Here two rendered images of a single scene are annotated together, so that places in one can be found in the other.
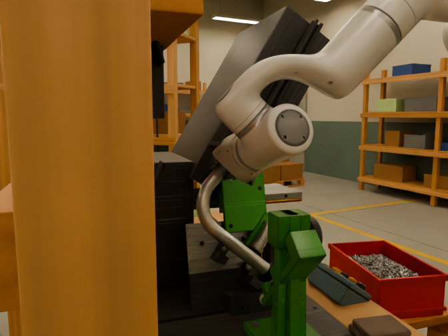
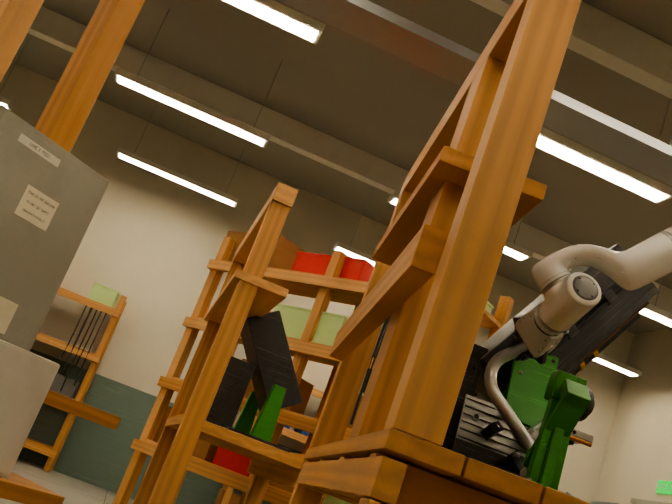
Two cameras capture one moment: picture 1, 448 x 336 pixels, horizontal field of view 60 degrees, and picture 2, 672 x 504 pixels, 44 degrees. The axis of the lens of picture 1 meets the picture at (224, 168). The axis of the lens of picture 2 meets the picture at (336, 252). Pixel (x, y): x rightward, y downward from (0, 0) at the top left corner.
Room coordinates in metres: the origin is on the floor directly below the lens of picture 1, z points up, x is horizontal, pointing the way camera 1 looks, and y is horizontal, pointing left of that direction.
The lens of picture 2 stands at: (-1.15, -0.09, 0.72)
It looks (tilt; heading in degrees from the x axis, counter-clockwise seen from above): 16 degrees up; 17
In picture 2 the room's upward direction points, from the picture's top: 21 degrees clockwise
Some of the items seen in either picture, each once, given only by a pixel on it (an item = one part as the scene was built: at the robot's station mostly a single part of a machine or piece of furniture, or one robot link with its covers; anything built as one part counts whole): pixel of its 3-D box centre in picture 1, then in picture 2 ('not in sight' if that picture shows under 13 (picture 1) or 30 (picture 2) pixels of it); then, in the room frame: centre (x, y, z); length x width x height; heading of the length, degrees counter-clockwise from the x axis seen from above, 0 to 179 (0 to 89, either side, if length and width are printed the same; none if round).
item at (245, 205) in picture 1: (239, 187); (526, 387); (1.00, -0.04, 1.17); 0.13 x 0.12 x 0.20; 19
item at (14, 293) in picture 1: (62, 168); (372, 311); (0.94, 0.39, 1.23); 1.30 x 0.05 x 0.09; 19
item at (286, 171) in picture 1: (268, 167); not in sight; (7.57, -0.87, 0.37); 1.20 x 0.80 x 0.74; 124
